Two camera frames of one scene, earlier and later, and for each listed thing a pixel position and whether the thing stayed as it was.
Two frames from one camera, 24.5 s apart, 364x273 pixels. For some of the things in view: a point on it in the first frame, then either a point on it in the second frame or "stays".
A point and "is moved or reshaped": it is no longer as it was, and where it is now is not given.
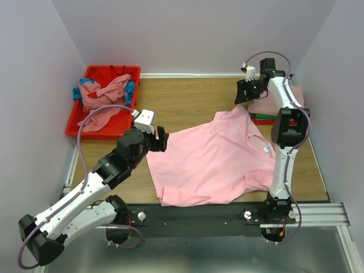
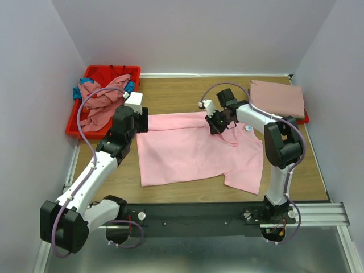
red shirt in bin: (103, 74) stays
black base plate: (197, 219) stays
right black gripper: (242, 85) to (213, 128)
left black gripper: (160, 144) to (143, 119)
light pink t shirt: (226, 155) is moved or reshaped
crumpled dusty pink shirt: (112, 94) stays
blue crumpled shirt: (129, 87) stays
